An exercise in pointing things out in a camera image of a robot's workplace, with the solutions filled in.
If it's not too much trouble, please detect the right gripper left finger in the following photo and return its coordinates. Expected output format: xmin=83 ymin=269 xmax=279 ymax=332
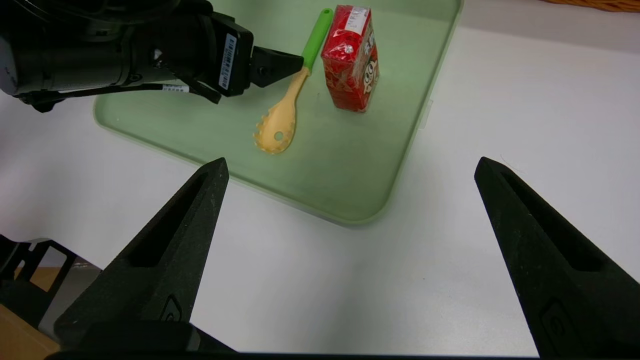
xmin=52 ymin=157 xmax=230 ymax=346

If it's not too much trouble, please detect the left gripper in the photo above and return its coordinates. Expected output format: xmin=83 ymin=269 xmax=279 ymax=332
xmin=190 ymin=12 xmax=305 ymax=103

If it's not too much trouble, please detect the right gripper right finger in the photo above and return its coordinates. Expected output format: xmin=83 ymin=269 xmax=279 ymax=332
xmin=474 ymin=156 xmax=640 ymax=358

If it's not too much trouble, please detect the yellow pasta spoon green handle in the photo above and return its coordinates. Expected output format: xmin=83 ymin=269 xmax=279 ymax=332
xmin=253 ymin=7 xmax=335 ymax=155

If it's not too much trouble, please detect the red drink carton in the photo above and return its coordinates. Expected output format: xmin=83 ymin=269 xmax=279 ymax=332
xmin=321 ymin=5 xmax=380 ymax=113

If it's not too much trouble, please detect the orange wicker basket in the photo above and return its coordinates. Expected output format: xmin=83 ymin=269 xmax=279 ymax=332
xmin=540 ymin=0 xmax=640 ymax=13

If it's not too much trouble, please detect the light green plastic tray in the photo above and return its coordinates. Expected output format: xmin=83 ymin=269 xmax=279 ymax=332
xmin=93 ymin=0 xmax=463 ymax=227

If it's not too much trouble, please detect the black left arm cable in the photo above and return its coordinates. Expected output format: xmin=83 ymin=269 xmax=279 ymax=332
xmin=17 ymin=80 xmax=223 ymax=113

